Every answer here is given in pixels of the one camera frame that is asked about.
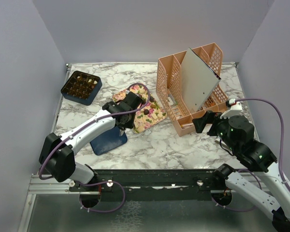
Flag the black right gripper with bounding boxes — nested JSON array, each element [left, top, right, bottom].
[[192, 109, 238, 152]]

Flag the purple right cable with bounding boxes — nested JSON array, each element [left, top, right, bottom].
[[215, 98, 290, 213]]

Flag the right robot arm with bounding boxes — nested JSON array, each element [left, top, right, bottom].
[[192, 111, 290, 232]]

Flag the purple cable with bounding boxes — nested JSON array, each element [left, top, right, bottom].
[[215, 98, 290, 213], [38, 83, 151, 213]]

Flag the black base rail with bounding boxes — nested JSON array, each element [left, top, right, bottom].
[[69, 169, 226, 202]]

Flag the glue stick with yellow cap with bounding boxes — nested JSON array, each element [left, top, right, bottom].
[[181, 123, 194, 128]]

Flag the grey board in organizer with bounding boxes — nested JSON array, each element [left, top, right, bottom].
[[181, 48, 221, 113]]

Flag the peach plastic desk organizer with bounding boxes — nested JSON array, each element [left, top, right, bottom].
[[156, 43, 228, 136]]

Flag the floral serving tray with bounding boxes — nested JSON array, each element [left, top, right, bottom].
[[112, 83, 168, 134]]

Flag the blue box lid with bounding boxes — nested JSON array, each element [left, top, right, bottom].
[[90, 127, 128, 156]]

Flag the blue chocolate box with insert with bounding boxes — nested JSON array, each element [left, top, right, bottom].
[[60, 71, 102, 106]]

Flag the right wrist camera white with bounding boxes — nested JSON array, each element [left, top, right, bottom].
[[220, 99, 243, 119]]

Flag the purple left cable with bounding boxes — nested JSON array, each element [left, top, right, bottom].
[[38, 83, 151, 213]]

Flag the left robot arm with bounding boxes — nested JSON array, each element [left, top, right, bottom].
[[39, 92, 143, 191]]

